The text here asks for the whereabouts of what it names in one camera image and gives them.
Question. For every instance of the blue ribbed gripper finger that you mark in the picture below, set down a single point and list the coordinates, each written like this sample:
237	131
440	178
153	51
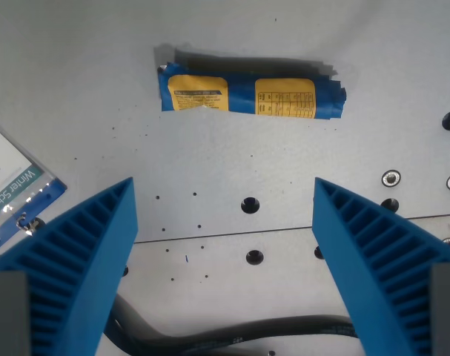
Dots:
373	252
80	259

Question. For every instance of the blue yellow snack wrapper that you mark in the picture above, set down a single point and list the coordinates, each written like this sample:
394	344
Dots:
247	94

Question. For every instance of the name badge in blue holder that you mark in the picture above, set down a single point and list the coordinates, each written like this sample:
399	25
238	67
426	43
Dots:
13	185

